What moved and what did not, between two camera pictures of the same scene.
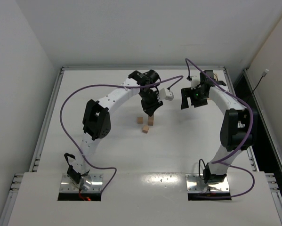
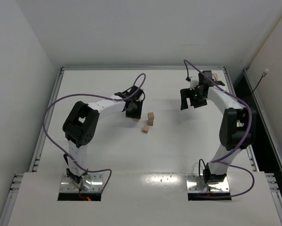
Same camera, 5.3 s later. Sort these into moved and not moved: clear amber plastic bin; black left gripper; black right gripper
Moved: black left gripper
Not moved: clear amber plastic bin; black right gripper
